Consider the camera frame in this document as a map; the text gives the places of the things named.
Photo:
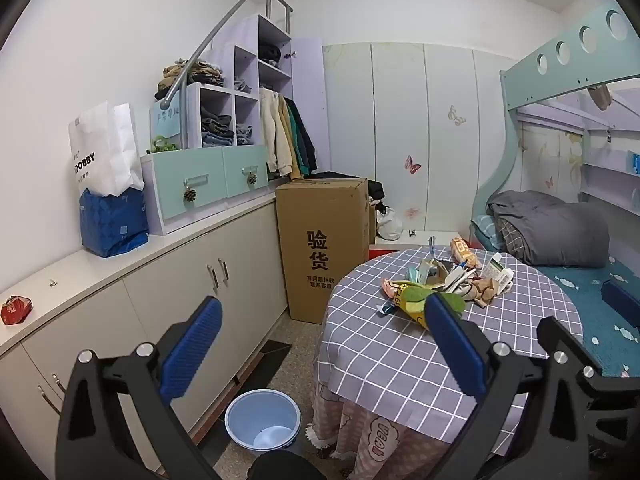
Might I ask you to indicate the cream hanging jacket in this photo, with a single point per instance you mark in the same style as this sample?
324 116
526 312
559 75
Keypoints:
272 130

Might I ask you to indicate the pile of folded clothes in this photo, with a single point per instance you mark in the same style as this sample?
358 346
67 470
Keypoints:
200 75

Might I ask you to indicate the green plastic ornament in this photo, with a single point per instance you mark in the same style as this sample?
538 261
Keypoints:
162 145

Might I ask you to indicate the white printed carton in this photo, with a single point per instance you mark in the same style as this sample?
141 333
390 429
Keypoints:
500 270

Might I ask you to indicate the mint bunk bed frame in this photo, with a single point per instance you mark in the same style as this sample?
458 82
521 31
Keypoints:
550 75

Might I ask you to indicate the light blue storage box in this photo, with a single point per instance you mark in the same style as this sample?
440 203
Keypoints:
167 120

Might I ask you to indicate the white wardrobe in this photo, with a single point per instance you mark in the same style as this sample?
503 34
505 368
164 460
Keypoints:
380 110

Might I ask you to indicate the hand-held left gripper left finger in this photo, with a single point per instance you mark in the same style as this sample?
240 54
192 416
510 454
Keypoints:
192 350

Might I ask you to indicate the pine cone ornament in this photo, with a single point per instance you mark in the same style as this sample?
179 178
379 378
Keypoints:
190 195
251 178

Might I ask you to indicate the brown hanging cloth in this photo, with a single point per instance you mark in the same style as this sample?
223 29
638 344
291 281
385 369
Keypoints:
597 95

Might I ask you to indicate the large cardboard box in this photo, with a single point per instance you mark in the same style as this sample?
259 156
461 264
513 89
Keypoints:
320 240

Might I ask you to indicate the folded grey clothes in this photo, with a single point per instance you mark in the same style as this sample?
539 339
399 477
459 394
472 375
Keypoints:
242 84

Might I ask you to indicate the cream butterfly sticker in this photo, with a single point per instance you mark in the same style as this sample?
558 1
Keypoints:
455 115

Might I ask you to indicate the pink checked fringed table skirt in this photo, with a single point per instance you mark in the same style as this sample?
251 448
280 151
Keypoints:
370 435

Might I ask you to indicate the small red packet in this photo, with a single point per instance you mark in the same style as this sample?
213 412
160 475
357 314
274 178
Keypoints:
15 310

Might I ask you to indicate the folded blue clothes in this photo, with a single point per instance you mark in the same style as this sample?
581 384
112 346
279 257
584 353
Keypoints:
244 133

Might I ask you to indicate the black clothes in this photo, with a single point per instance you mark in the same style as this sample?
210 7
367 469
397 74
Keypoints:
375 190

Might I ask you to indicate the white plastic bag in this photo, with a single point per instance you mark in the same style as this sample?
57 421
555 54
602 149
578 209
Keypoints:
387 225

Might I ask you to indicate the grey checked tablecloth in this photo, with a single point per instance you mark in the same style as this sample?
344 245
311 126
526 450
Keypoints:
360 340

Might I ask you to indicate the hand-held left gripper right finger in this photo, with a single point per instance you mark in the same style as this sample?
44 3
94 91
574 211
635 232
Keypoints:
455 347

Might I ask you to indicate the pale pink butterfly sticker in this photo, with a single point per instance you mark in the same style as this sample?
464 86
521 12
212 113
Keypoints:
412 212

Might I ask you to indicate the brown paper bag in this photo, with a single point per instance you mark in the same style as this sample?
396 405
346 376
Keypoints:
482 292

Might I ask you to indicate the black hanging coat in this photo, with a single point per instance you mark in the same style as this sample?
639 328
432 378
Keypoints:
305 140

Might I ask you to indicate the grey duvet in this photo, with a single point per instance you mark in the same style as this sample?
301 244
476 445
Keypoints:
550 225

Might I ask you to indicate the grey metal handrail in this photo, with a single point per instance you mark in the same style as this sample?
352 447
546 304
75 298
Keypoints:
184 120

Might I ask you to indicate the blue plastic stick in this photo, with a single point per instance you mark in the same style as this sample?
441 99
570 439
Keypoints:
433 250

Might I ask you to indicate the teal bed sheet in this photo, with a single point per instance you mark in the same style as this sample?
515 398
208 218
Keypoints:
590 320

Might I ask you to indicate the green hanging garment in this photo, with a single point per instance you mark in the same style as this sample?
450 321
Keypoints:
294 135

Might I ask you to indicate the lilac wall shelf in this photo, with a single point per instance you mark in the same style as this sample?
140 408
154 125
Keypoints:
600 180

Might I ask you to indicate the stack of folded jeans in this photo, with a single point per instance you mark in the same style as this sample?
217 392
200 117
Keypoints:
217 130

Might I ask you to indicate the blue tissue pack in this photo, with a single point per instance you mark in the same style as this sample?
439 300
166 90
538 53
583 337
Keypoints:
112 225

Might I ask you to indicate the blue white wrapper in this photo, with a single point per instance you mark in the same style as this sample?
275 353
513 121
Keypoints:
415 275

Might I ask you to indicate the blue plastic bin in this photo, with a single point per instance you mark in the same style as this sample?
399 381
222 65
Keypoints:
262 420

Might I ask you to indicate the green yellow snack packet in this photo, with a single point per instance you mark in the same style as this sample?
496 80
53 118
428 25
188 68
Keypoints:
410 297

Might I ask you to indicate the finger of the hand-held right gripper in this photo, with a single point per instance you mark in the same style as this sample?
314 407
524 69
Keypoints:
552 335
620 300

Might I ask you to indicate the orange patterned packet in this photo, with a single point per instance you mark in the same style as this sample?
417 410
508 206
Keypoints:
461 250

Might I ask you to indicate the blue checked pillow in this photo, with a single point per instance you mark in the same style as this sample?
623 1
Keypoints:
482 227

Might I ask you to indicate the white paper shopping bag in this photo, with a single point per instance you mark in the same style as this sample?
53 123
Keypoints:
100 150

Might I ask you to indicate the small blue box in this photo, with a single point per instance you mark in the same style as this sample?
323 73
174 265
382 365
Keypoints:
636 162

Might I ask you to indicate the lilac shelf unit mint drawers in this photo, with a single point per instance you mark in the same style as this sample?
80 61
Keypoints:
210 180

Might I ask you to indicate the dark folded clothes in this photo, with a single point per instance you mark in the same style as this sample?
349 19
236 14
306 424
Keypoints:
270 52

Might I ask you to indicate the red storage box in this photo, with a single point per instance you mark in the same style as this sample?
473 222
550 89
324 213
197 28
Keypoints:
380 247

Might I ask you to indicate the beige low cabinet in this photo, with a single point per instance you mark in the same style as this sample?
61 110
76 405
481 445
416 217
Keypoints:
175 285

